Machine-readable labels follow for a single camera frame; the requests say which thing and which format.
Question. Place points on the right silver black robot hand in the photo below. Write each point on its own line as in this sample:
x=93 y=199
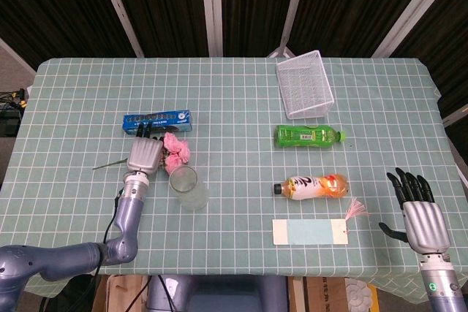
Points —
x=426 y=224

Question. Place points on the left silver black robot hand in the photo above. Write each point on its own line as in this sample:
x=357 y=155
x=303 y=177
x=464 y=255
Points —
x=144 y=156

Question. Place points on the pink artificial flower bouquet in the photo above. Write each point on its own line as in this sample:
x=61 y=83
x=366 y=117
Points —
x=176 y=147

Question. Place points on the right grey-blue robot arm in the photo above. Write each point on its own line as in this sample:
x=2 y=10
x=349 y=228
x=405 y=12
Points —
x=438 y=286

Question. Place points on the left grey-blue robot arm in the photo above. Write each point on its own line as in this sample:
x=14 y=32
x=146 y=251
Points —
x=128 y=217

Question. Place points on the clear textured glass vase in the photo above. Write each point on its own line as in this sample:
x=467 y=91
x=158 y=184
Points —
x=191 y=198

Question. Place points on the blue cookie box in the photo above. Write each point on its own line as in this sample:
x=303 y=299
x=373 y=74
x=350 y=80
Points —
x=172 y=122

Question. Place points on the green checked tablecloth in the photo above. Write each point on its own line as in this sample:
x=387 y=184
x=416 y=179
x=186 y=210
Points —
x=237 y=166

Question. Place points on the white blue bookmark with tassel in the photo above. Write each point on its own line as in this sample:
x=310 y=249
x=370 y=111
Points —
x=311 y=231

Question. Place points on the orange tea drink bottle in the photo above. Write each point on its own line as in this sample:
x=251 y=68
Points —
x=311 y=188

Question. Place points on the brown cardboard box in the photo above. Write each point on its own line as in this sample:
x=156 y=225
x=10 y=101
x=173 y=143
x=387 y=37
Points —
x=117 y=293
x=325 y=295

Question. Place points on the wooden table leg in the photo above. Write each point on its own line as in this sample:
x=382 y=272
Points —
x=297 y=295

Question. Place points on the green lime drink bottle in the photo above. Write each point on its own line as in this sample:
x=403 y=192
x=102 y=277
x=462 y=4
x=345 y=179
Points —
x=307 y=136

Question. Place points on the dark pleated curtain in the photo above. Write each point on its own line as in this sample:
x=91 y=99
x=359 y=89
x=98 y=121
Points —
x=164 y=5

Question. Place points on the grey-blue robot torso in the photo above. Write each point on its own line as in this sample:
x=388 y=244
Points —
x=219 y=297

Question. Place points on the white metal frame post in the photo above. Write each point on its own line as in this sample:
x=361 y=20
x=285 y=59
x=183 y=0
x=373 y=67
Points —
x=294 y=8
x=409 y=16
x=120 y=12
x=212 y=8

